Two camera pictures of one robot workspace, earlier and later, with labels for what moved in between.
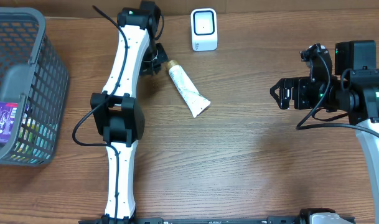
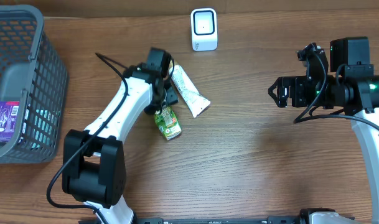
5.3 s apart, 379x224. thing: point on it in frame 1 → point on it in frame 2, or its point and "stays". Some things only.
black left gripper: x=154 y=64 → x=165 y=98
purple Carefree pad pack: x=2 y=117 stays
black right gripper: x=299 y=84 stays
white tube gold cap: x=196 y=101 stays
